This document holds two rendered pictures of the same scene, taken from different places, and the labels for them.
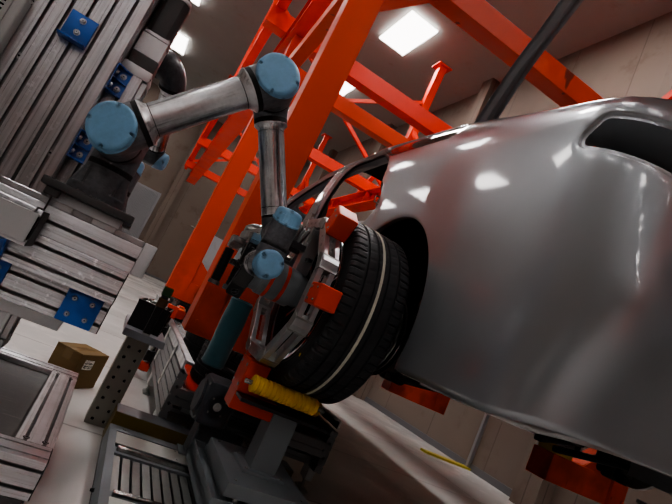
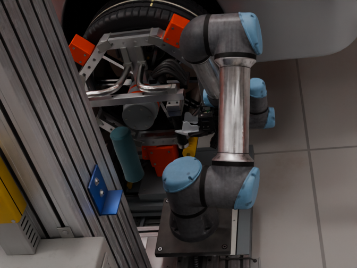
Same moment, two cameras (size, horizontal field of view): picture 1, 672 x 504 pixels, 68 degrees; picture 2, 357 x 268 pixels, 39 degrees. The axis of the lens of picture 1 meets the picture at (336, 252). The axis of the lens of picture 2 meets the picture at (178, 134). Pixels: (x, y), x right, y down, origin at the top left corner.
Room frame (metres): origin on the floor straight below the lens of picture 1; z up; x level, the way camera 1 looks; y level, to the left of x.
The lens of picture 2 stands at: (0.69, 1.47, 1.98)
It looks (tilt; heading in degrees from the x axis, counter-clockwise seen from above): 38 degrees down; 306
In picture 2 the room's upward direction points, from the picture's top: 14 degrees counter-clockwise
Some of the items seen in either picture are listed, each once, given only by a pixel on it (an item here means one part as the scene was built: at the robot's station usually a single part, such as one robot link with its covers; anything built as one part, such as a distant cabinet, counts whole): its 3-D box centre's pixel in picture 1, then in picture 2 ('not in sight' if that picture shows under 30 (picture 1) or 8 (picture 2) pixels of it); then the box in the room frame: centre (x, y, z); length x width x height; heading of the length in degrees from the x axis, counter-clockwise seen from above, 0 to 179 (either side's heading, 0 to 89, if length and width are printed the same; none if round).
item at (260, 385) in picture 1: (284, 395); (191, 136); (1.73, -0.04, 0.51); 0.29 x 0.06 x 0.06; 110
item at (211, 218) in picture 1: (237, 162); not in sight; (4.11, 1.07, 1.75); 0.19 x 0.19 x 2.45; 20
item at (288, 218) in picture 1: (281, 230); (251, 95); (1.31, 0.16, 0.95); 0.11 x 0.08 x 0.11; 12
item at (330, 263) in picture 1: (291, 288); (146, 92); (1.81, 0.09, 0.85); 0.54 x 0.07 x 0.54; 20
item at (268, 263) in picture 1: (266, 263); (258, 117); (1.29, 0.15, 0.85); 0.11 x 0.08 x 0.09; 20
